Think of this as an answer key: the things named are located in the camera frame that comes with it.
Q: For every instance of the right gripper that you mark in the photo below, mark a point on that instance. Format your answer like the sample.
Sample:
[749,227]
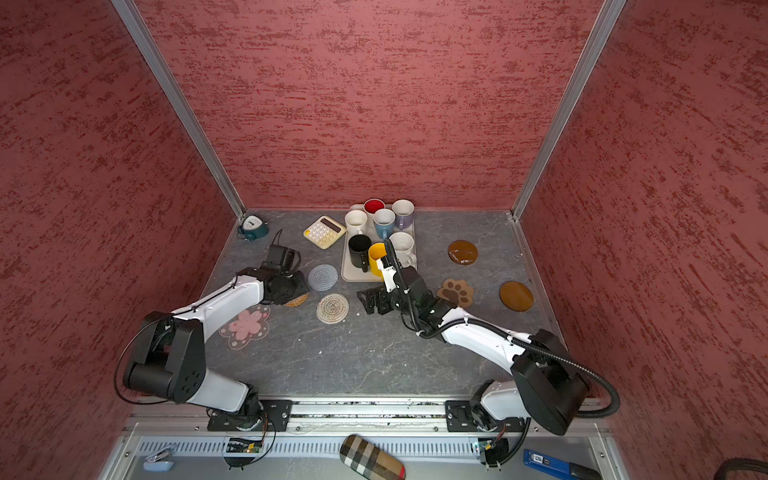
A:
[371,295]

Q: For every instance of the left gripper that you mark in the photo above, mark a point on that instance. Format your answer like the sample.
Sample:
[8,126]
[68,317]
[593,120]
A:
[302,288]

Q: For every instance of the woven rattan coaster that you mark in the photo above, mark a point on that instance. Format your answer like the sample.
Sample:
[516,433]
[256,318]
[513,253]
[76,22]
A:
[298,301]

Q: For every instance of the black mug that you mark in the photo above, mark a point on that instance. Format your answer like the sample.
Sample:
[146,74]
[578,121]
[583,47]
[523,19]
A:
[358,247]

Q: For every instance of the grey knitted coaster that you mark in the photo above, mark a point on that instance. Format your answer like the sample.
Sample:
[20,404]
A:
[322,277]

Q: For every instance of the pink flower coaster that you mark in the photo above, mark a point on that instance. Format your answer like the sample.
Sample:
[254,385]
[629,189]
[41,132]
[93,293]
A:
[248,326]

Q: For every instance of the multicolour woven coaster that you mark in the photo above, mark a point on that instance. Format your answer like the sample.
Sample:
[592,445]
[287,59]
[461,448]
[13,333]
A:
[332,309]

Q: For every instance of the paw shaped cork coaster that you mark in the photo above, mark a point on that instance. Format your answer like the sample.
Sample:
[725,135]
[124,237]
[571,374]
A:
[458,292]

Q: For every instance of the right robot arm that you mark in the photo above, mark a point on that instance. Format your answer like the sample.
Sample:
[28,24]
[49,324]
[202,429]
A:
[546,385]

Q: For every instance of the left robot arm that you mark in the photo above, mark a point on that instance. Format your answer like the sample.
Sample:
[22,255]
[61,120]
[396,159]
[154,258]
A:
[167,357]

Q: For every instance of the dark brown glossy coaster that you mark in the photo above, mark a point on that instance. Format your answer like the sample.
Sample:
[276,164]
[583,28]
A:
[463,252]

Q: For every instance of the brown round coaster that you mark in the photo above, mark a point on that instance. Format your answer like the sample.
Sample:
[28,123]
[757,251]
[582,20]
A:
[516,296]

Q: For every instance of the yellow mug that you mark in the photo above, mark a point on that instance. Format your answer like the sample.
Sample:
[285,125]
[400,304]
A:
[375,253]

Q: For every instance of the white speckled mug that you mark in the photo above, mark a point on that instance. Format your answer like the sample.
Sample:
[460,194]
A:
[404,246]

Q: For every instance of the beige serving tray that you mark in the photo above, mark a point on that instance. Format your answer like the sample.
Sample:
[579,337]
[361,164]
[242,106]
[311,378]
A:
[351,273]

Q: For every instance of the blue mug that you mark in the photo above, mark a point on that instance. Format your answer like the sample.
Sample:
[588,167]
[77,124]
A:
[384,223]

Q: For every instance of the lilac mug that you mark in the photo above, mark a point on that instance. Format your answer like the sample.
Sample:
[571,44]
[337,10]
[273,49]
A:
[404,211]

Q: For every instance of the teal kitchen timer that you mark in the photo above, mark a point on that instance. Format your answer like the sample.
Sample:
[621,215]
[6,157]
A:
[252,228]

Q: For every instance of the red inside mug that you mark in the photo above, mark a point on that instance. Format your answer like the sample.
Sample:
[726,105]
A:
[372,206]

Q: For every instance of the yellow calculator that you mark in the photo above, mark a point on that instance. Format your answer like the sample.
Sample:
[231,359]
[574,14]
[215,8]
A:
[324,232]

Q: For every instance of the plaid glasses case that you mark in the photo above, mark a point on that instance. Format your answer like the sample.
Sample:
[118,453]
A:
[369,461]

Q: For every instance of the small stapler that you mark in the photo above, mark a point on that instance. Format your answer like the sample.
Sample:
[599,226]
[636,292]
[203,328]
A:
[160,461]

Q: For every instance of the blue tool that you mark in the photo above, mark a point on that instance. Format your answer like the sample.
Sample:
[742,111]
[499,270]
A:
[557,468]

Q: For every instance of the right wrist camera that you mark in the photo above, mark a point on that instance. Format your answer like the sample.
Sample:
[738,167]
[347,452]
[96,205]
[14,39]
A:
[388,274]

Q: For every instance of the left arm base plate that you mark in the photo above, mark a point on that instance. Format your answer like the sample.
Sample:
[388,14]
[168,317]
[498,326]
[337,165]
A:
[255,416]

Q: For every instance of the aluminium front rail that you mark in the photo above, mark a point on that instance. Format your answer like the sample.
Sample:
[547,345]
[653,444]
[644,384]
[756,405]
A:
[318,416]

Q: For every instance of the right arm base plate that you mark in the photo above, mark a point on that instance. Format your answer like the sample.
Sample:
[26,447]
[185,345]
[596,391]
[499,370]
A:
[466,416]

